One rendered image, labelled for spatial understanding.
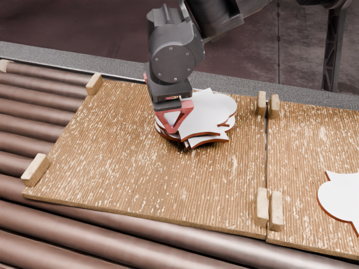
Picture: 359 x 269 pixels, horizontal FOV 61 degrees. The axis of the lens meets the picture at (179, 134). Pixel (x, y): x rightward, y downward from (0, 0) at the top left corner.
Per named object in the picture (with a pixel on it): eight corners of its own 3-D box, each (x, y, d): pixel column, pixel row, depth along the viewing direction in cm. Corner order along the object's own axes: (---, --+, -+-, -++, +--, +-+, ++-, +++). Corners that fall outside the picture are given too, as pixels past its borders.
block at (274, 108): (268, 102, 70) (271, 92, 68) (276, 103, 69) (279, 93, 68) (268, 119, 66) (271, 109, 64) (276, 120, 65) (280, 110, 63)
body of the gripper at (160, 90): (154, 105, 49) (151, 65, 44) (143, 71, 56) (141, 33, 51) (193, 100, 50) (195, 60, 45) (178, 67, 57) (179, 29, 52)
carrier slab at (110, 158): (99, 84, 78) (98, 78, 76) (263, 102, 72) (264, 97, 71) (24, 198, 53) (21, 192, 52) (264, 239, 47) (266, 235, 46)
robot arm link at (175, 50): (229, 21, 48) (208, -31, 42) (251, 58, 40) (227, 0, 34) (164, 57, 51) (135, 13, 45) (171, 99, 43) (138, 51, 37)
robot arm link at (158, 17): (182, 0, 46) (145, 1, 45) (189, 19, 41) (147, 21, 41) (181, 42, 51) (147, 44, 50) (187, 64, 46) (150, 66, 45)
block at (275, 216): (267, 198, 51) (271, 189, 49) (279, 200, 51) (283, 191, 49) (267, 231, 47) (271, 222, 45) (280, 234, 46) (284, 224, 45)
